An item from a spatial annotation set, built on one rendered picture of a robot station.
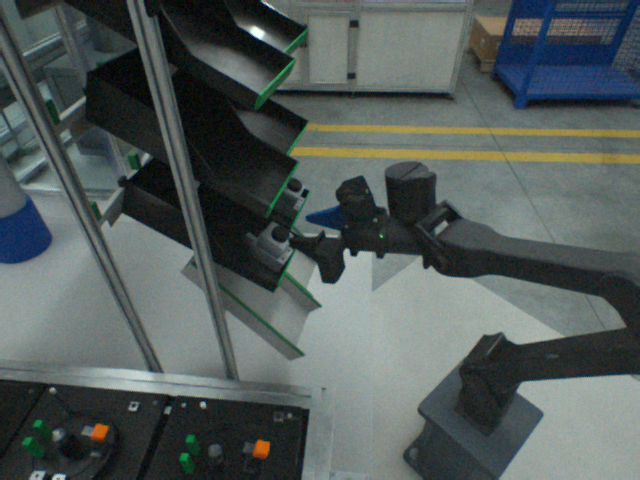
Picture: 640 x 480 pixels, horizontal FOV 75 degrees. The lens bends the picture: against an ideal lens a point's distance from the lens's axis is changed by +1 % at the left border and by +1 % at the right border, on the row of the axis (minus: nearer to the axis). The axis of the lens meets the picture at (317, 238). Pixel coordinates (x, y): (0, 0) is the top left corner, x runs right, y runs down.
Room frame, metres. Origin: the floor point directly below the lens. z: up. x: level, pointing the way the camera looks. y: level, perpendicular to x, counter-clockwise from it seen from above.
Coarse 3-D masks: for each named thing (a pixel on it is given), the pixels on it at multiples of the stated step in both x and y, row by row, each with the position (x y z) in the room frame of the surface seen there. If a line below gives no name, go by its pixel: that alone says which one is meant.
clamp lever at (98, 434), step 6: (96, 426) 0.30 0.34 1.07; (102, 426) 0.30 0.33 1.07; (108, 426) 0.30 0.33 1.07; (84, 432) 0.29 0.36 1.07; (90, 432) 0.29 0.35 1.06; (96, 432) 0.29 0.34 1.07; (102, 432) 0.29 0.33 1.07; (96, 438) 0.28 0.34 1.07; (102, 438) 0.28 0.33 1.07; (96, 444) 0.29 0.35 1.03; (102, 444) 0.29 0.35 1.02; (96, 450) 0.29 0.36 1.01
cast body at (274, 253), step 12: (276, 228) 0.54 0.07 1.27; (252, 240) 0.55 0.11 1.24; (264, 240) 0.52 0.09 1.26; (276, 240) 0.52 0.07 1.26; (252, 252) 0.53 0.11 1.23; (264, 252) 0.52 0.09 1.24; (276, 252) 0.51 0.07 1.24; (288, 252) 0.53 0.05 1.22; (264, 264) 0.52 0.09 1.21; (276, 264) 0.51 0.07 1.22
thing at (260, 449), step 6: (246, 444) 0.27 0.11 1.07; (252, 444) 0.28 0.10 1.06; (258, 444) 0.27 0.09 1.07; (264, 444) 0.27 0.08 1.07; (246, 450) 0.27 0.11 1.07; (252, 450) 0.27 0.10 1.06; (258, 450) 0.26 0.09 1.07; (264, 450) 0.26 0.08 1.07; (252, 456) 0.27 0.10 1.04; (258, 456) 0.26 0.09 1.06; (264, 456) 0.26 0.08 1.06; (252, 462) 0.26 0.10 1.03; (252, 468) 0.26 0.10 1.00
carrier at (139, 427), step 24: (48, 408) 0.38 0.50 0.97; (72, 408) 0.38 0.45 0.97; (96, 408) 0.38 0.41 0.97; (120, 408) 0.38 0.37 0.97; (144, 408) 0.38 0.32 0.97; (24, 432) 0.34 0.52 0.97; (48, 432) 0.32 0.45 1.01; (72, 432) 0.33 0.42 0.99; (120, 432) 0.34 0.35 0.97; (144, 432) 0.34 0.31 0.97; (24, 456) 0.30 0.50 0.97; (48, 456) 0.29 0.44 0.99; (72, 456) 0.29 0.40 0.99; (96, 456) 0.28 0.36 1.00; (120, 456) 0.30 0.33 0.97; (144, 456) 0.30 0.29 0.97
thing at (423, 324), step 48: (384, 288) 0.78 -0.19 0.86; (432, 288) 0.78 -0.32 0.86; (480, 288) 0.78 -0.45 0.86; (384, 336) 0.62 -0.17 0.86; (432, 336) 0.62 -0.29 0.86; (480, 336) 0.62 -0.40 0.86; (528, 336) 0.62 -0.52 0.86; (384, 384) 0.49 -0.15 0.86; (432, 384) 0.49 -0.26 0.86; (528, 384) 0.49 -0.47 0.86; (576, 384) 0.49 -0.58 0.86; (624, 384) 0.49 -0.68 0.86; (384, 432) 0.39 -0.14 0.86; (576, 432) 0.39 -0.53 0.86; (624, 432) 0.39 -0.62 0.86
